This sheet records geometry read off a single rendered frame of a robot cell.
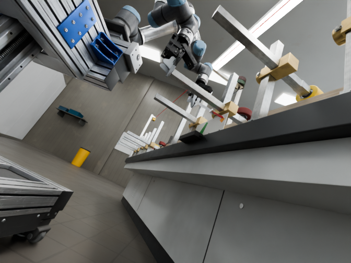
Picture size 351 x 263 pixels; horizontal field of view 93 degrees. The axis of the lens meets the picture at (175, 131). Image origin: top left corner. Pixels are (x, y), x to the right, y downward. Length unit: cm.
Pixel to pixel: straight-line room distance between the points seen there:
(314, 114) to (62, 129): 987
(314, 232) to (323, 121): 33
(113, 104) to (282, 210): 924
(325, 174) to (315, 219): 24
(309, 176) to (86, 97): 1018
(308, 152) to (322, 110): 9
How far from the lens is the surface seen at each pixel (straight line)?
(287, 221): 69
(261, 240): 73
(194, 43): 112
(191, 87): 76
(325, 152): 47
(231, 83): 96
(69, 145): 947
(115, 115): 920
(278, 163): 51
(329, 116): 46
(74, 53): 84
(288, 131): 48
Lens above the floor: 38
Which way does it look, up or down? 21 degrees up
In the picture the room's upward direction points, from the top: 24 degrees clockwise
